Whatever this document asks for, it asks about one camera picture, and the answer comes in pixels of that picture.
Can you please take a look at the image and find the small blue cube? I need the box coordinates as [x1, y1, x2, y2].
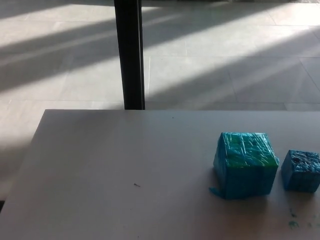
[281, 149, 320, 194]

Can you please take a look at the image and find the large blue taped cube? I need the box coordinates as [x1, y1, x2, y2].
[208, 131, 280, 200]

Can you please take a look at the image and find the black vertical post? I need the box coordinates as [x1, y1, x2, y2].
[113, 0, 146, 111]

